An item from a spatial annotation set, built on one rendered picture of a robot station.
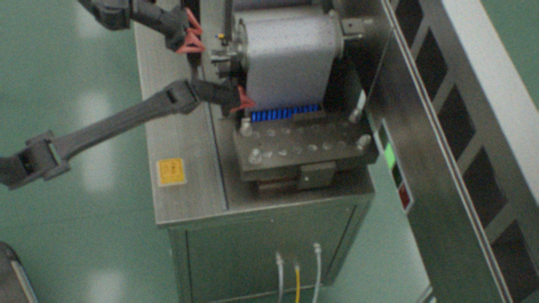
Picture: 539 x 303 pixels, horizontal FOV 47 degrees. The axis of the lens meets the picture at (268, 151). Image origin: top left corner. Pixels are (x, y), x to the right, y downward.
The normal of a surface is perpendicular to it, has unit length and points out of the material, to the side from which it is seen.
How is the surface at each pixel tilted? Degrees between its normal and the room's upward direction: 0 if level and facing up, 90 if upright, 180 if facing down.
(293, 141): 0
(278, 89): 90
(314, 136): 0
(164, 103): 21
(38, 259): 0
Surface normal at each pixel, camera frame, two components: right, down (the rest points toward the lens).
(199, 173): 0.07, -0.54
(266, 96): 0.19, 0.84
